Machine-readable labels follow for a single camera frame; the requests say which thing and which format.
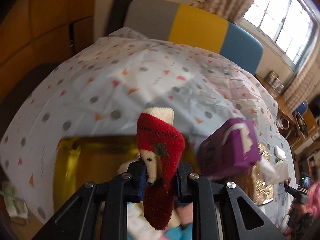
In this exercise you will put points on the grey yellow blue sofa back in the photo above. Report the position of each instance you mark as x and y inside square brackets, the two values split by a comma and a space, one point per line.
[187, 25]

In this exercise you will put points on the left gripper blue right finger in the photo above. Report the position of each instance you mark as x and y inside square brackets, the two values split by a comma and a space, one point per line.
[182, 192]

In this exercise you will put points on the gold ornate tissue box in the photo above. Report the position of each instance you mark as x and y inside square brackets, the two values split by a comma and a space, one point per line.
[262, 192]

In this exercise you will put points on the purple cardboard box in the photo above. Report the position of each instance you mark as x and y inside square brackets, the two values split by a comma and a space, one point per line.
[232, 149]

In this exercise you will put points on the window with white frame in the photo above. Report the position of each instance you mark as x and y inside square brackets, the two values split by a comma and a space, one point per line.
[287, 23]

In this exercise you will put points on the jars on desk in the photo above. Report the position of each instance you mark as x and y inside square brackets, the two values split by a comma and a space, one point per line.
[273, 80]

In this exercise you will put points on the black rolled mat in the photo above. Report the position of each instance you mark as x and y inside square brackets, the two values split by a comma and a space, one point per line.
[117, 15]

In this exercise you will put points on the wooden wardrobe panels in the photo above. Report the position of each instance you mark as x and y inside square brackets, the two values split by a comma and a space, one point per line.
[37, 32]

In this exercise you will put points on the wooden side desk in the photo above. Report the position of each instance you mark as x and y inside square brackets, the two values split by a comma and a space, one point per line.
[296, 137]

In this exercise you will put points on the white sponge block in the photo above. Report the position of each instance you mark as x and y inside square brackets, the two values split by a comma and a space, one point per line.
[279, 153]

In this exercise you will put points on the red christmas sock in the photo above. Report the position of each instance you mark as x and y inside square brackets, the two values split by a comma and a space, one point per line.
[160, 146]

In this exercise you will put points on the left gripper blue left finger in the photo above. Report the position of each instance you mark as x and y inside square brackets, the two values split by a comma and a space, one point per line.
[141, 175]

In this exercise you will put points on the blue folding chair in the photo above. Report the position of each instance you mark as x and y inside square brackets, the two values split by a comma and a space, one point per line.
[302, 108]

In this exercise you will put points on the gold metal tin tray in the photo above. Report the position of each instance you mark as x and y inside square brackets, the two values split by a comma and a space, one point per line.
[82, 159]

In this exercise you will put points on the patterned white tablecloth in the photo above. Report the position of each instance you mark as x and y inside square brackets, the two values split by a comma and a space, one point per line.
[103, 89]

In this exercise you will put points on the blue plush elephant toy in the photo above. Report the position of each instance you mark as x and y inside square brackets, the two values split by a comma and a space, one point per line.
[182, 232]

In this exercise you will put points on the pink blue rolled towel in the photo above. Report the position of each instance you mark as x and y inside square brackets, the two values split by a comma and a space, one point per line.
[185, 213]

